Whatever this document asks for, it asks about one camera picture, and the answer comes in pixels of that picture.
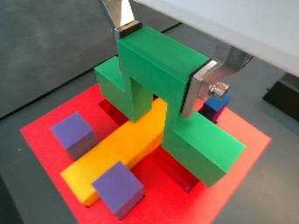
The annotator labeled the black angle bracket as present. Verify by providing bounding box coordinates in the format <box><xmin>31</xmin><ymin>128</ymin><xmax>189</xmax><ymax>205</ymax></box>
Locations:
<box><xmin>263</xmin><ymin>73</ymin><xmax>299</xmax><ymax>122</ymax></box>

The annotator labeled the purple block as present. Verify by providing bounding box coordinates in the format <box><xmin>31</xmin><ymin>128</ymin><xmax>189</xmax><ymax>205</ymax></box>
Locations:
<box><xmin>92</xmin><ymin>162</ymin><xmax>145</xmax><ymax>220</ymax></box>
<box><xmin>51</xmin><ymin>112</ymin><xmax>99</xmax><ymax>160</ymax></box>

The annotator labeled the long yellow bar block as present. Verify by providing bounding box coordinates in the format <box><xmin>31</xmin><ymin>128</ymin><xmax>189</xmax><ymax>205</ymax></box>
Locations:
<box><xmin>60</xmin><ymin>99</ymin><xmax>167</xmax><ymax>207</ymax></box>

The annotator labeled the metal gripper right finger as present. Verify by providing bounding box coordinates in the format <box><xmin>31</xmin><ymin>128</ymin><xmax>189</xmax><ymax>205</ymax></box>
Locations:
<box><xmin>182</xmin><ymin>43</ymin><xmax>254</xmax><ymax>118</ymax></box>

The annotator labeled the green bridge-shaped block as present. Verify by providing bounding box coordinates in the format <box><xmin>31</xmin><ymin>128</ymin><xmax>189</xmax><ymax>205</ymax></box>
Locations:
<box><xmin>95</xmin><ymin>26</ymin><xmax>246</xmax><ymax>186</ymax></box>

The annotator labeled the purple block near right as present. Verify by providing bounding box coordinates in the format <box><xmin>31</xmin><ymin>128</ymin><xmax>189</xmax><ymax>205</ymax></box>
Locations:
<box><xmin>92</xmin><ymin>162</ymin><xmax>145</xmax><ymax>220</ymax></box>

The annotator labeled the red base board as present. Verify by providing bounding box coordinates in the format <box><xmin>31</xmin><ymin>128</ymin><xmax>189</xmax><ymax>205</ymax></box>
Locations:
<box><xmin>22</xmin><ymin>86</ymin><xmax>271</xmax><ymax>224</ymax></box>

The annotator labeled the blue block far right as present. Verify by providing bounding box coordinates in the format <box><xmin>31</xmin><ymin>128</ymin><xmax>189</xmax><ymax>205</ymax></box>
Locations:
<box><xmin>199</xmin><ymin>94</ymin><xmax>233</xmax><ymax>123</ymax></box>

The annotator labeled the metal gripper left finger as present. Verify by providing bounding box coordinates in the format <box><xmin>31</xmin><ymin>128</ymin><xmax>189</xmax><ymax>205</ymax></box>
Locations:
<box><xmin>99</xmin><ymin>0</ymin><xmax>143</xmax><ymax>41</ymax></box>

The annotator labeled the purple block near left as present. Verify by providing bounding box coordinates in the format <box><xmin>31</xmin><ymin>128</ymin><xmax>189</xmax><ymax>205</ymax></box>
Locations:
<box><xmin>51</xmin><ymin>112</ymin><xmax>99</xmax><ymax>160</ymax></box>

